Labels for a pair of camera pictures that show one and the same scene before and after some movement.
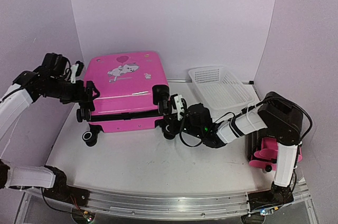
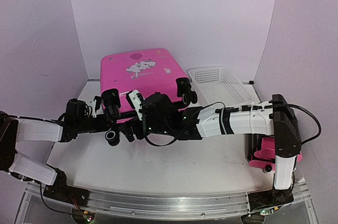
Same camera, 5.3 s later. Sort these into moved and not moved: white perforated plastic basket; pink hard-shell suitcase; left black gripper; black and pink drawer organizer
Moved: pink hard-shell suitcase; left black gripper
Not moved: black and pink drawer organizer; white perforated plastic basket
